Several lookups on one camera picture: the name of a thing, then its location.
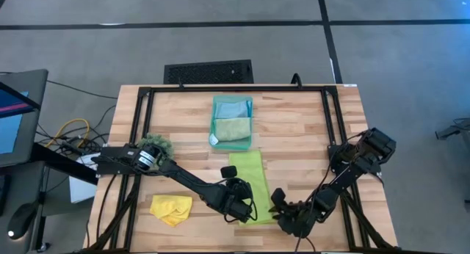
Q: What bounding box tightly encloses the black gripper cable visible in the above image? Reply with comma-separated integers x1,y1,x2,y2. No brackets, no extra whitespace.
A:
293,198,321,254
223,178,259,225

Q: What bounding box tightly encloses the black perforated box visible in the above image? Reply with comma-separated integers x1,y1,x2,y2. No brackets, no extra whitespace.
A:
163,59,255,85

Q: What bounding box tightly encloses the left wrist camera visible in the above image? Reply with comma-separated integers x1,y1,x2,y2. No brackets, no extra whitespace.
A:
220,165,239,179

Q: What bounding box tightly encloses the succulent plant in patterned pot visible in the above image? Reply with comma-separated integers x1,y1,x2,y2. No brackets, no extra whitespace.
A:
137,132,176,163

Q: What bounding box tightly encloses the black floor cable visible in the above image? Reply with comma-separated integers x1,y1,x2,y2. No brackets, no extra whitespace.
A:
46,79,118,100

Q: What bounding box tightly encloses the computer monitor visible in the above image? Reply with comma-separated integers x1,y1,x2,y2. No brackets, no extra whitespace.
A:
0,69,49,169

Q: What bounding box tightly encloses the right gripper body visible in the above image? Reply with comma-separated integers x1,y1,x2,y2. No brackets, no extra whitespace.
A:
273,202,317,239

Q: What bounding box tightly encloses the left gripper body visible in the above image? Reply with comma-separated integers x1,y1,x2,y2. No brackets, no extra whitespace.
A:
220,179,259,224

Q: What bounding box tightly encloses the pale green microfiber towel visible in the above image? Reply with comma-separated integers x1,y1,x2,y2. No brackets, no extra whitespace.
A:
213,117,253,142

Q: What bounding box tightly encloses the teal plastic bin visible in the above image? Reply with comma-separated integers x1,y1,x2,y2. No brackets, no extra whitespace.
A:
209,95,255,152

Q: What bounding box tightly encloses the blue microfiber towel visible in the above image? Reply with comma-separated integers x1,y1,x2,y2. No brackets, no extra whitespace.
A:
214,101,253,120

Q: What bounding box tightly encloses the grey side desk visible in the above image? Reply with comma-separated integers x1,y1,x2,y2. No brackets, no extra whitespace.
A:
0,160,47,254

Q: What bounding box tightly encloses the white box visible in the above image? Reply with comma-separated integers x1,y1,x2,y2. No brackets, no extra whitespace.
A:
68,153,98,204

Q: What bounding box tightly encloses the yellow microfiber towel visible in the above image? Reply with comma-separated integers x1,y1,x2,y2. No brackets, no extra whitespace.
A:
148,194,194,228

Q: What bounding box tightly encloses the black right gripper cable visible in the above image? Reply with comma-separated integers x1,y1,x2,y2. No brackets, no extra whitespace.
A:
293,198,321,254

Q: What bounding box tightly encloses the lime green microfiber towel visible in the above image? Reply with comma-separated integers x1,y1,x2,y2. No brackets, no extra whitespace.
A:
228,150,277,227

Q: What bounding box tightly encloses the yellow cable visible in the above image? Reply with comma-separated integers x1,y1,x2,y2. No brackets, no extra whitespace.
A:
46,117,91,148

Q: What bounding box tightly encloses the black computer mouse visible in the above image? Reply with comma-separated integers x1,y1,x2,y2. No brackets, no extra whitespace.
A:
7,201,37,241

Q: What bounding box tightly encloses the grey chair base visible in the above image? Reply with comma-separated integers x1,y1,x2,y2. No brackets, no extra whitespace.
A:
435,117,470,141

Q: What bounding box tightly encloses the black metal table frame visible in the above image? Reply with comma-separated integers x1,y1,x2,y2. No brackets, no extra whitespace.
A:
82,84,401,254

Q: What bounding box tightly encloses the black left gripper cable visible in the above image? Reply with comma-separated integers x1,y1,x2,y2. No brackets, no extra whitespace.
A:
223,178,259,225

